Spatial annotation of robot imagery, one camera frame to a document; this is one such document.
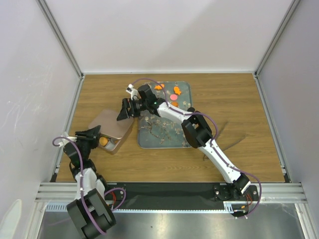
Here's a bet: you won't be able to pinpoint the brown cookie tin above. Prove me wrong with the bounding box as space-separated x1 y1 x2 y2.
99 125 133 155

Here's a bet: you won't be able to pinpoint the orange fish cookie left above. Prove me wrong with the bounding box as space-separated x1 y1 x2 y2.
154 84 164 90

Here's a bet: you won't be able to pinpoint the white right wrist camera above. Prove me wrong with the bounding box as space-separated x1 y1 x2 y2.
126 84 139 100

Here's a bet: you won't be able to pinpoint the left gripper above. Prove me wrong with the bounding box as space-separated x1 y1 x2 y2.
74 125 101 160

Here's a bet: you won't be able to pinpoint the dark orange cookie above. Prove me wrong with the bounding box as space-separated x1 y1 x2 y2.
171 102 179 107

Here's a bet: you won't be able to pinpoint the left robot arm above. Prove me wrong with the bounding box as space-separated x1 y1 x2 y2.
58 125 116 239

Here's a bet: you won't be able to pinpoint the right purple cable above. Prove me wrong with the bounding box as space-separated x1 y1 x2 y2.
131 78 262 220

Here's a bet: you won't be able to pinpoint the orange fish cookie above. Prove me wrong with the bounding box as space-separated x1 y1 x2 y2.
154 84 164 90
173 86 181 96

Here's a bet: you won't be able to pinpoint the floral blue serving tray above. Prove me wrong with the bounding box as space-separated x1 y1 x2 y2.
137 81 192 149

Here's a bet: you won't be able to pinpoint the pink round cookie right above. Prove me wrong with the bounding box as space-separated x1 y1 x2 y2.
170 94 178 101

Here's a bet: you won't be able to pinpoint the purple cable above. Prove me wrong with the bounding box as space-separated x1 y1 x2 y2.
131 78 262 220
47 135 127 237

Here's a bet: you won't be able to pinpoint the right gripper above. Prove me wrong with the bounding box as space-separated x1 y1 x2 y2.
117 99 148 122

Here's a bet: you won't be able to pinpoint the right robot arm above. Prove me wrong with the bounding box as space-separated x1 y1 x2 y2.
117 84 251 200

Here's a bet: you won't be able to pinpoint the orange fish cookie right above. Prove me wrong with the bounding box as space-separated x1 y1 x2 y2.
173 86 181 96

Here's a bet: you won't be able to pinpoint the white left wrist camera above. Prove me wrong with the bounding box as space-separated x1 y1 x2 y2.
58 132 77 147

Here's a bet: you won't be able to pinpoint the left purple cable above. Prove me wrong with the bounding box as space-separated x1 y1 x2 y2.
47 135 127 237

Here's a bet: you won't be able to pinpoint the orange round cookie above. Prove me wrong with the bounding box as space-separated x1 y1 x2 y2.
99 137 109 147

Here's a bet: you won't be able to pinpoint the brown tin lid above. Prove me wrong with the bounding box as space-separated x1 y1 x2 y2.
88 109 134 139

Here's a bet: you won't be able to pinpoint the metal tongs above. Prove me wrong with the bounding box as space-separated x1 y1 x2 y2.
215 120 247 151

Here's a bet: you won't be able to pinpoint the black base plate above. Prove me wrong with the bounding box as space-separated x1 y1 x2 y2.
107 182 259 212

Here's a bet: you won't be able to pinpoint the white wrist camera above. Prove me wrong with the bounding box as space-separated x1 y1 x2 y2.
58 132 77 147
126 84 139 100

